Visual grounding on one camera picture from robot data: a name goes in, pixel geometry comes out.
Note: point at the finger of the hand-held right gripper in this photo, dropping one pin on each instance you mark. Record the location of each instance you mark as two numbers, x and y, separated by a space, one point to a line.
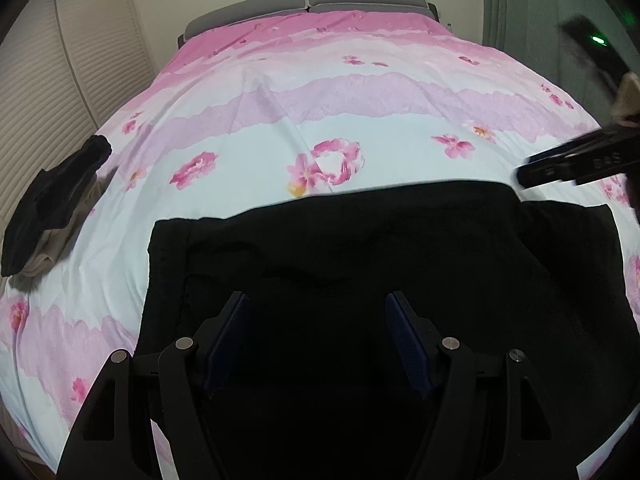
575 162

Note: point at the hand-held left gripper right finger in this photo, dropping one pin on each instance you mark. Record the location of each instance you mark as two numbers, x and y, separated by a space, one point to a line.
407 340

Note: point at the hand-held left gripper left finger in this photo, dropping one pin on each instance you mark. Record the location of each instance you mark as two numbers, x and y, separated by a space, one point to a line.
231 340

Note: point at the black pants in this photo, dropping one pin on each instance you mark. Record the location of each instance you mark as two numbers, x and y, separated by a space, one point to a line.
350 240

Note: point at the person's right hand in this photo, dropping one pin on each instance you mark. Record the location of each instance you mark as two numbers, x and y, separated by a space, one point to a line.
629 102

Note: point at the pale green curtain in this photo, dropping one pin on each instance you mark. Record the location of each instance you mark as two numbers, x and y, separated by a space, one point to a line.
520 5

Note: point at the beige folded cloth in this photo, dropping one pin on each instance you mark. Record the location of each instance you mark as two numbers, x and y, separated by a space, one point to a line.
55 245

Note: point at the pile of dark and beige clothes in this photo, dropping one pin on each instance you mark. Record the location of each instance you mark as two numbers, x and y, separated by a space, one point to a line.
55 195

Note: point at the pink floral bed sheet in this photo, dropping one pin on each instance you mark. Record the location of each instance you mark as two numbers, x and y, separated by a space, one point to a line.
280 110

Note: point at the white louvered closet door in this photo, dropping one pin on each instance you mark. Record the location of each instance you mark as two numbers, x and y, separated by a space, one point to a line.
60 85

